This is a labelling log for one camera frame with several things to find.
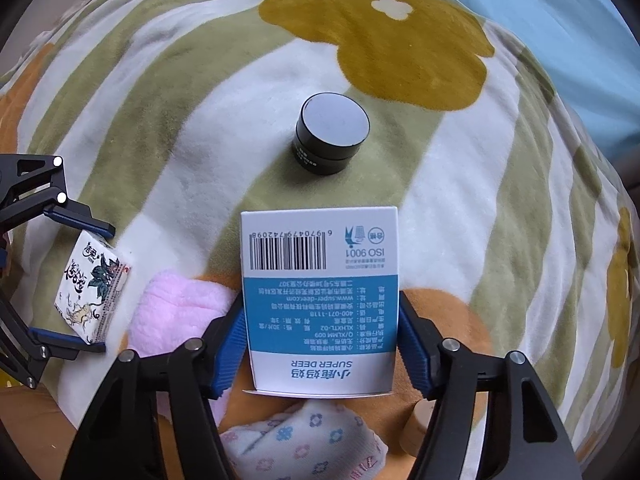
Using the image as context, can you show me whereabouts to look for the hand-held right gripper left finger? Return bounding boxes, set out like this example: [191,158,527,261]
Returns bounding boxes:
[60,301,247,480]

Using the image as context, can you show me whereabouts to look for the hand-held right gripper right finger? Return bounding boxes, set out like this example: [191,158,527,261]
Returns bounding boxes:
[398,294,584,480]

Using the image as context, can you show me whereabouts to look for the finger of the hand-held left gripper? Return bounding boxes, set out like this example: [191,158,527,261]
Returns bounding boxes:
[0,287,107,390]
[0,154,116,242]

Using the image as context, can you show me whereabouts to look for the white printed tissue pack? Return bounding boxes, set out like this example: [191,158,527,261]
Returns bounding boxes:
[53,230,133,346]

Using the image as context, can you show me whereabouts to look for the white and blue paper box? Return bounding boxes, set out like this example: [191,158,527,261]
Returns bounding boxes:
[240,205,401,397]

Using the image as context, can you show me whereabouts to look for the pink fluffy cloth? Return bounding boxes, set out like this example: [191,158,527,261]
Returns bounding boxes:
[126,269,240,423]

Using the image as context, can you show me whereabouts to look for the round wooden block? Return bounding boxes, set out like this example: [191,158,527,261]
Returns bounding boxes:
[399,399,437,458]

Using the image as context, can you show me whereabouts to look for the white floral patterned cloth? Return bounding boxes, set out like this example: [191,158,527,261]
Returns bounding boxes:
[219,401,389,480]

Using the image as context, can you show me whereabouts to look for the flower patterned striped blanket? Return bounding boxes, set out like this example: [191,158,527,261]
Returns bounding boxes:
[0,0,640,480]

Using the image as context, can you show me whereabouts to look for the black round jar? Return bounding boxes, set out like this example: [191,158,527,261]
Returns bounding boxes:
[291,93,371,176]

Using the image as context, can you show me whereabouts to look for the light blue bedsheet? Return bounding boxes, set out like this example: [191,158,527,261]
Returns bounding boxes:
[400,0,640,161]

